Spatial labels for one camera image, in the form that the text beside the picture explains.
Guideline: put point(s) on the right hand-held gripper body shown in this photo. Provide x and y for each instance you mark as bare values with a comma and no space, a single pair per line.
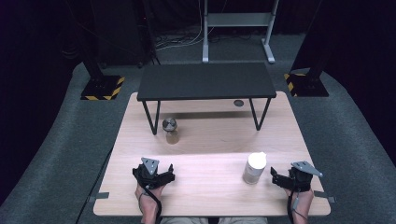
301,177

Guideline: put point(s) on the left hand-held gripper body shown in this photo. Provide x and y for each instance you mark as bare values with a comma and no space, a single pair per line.
148,174

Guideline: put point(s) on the white lidded container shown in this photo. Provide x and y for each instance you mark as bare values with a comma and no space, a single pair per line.
254,168

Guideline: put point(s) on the glass jar with metal lid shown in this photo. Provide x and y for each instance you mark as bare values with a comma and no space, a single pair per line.
170,130

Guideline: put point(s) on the person's right hand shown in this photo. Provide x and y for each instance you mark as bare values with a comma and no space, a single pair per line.
302,202

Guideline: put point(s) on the person's left hand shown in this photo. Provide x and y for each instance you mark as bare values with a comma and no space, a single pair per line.
148,200

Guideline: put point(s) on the grey table grommet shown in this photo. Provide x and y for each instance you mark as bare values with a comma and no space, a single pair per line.
238,103

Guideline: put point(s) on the black stand with striped base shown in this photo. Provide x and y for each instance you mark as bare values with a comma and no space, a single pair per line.
306,84
102,88

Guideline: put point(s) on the black tripod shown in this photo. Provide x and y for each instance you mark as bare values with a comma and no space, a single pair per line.
151,53

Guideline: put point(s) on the grey metal stand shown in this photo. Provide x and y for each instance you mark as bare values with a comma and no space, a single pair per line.
238,20

